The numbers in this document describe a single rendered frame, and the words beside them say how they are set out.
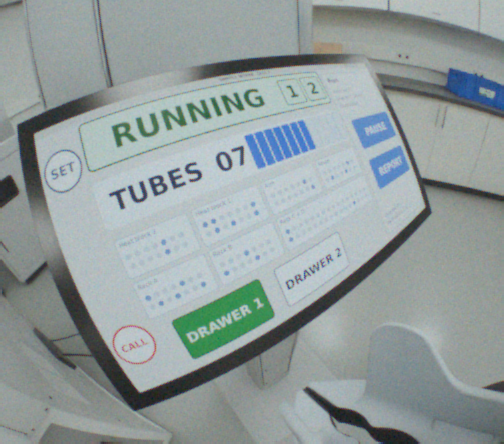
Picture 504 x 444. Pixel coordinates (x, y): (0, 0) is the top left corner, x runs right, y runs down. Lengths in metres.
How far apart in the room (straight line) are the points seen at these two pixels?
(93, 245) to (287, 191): 0.20
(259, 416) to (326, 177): 1.05
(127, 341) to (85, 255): 0.09
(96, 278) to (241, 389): 1.04
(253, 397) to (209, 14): 1.52
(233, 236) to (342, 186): 0.15
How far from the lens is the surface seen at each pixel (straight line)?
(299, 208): 0.27
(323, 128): 0.32
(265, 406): 1.19
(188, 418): 1.27
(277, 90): 0.31
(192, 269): 0.23
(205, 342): 0.25
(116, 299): 0.24
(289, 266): 0.26
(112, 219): 0.23
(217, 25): 0.96
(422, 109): 2.28
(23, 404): 0.54
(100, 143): 0.25
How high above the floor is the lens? 1.22
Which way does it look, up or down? 35 degrees down
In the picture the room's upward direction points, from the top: 4 degrees counter-clockwise
